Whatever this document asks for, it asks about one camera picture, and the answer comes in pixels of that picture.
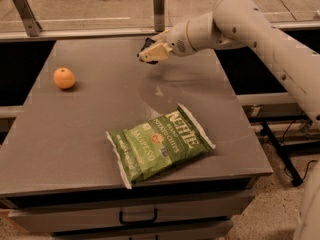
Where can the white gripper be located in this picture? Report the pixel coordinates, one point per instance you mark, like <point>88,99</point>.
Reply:
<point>177,39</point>

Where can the dark blue rxbar wrapper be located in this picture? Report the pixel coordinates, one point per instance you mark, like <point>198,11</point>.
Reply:
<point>147,44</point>

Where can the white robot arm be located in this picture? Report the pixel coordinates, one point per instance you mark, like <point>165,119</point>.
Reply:
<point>240,23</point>

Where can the orange fruit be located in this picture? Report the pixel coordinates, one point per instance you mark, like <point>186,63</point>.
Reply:
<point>64,78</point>

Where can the green kettle chips bag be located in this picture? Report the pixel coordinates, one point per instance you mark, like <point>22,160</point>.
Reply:
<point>158,144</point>

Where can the horizontal metal railing beam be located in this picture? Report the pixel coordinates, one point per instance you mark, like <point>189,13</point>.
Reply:
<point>53,35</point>

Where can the grey drawer cabinet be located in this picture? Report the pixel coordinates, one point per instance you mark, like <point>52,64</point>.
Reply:
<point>59,174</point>

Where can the black metal floor bar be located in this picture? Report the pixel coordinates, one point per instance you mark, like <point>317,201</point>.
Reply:
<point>296,178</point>

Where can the middle metal railing post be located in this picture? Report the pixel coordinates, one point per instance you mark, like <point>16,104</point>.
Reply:
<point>159,15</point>

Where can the metal railing post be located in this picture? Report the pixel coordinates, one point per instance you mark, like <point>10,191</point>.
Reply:
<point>31,25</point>
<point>159,15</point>

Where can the left metal railing post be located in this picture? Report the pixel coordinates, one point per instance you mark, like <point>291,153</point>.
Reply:
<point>31,25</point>

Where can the black upper drawer handle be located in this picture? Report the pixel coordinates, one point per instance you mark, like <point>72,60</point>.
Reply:
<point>138,217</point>

